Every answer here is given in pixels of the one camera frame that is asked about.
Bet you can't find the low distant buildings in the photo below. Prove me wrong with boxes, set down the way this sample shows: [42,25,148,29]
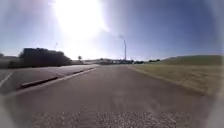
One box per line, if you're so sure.
[83,58,136,66]

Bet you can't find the tall street lamp pole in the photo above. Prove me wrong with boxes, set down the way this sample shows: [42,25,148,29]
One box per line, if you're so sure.
[123,40,128,62]

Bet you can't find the grey asphalt path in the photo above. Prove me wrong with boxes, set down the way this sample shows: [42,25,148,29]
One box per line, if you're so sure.
[3,64,214,128]

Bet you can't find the dark clump of trees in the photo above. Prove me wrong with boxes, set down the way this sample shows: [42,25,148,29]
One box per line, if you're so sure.
[8,47,73,69]

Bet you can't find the dark kerb strip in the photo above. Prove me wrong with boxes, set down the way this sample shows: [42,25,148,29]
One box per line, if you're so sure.
[19,66,96,90]

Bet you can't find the dry grass field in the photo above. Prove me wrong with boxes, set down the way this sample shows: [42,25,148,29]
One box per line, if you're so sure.
[129,63,224,97]

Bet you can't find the grey asphalt road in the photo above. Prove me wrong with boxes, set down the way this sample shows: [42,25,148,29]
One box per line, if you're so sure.
[0,64,99,96]

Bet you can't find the green grassy hill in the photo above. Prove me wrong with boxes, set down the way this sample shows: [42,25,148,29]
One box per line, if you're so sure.
[156,54,224,66]

